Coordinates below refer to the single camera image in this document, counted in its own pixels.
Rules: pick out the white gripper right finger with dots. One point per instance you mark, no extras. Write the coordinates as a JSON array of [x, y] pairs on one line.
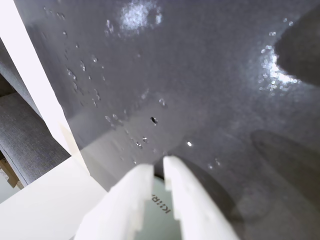
[[192, 207]]

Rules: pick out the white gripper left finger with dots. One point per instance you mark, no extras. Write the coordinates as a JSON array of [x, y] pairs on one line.
[[120, 205]]

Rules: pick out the pale printed cup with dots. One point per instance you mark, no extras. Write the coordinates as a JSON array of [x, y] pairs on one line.
[[160, 220]]

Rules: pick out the grey fabric chair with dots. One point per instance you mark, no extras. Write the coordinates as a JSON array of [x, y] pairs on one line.
[[22, 130]]

